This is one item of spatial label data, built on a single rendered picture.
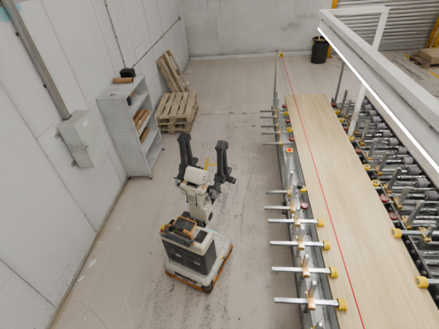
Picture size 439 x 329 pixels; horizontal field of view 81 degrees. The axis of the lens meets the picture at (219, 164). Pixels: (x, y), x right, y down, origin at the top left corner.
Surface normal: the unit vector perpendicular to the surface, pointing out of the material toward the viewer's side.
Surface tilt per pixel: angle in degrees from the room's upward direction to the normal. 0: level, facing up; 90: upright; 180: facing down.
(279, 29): 90
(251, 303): 0
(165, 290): 0
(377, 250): 0
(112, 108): 90
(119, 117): 90
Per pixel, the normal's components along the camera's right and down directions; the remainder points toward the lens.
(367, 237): -0.07, -0.77
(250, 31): -0.08, 0.64
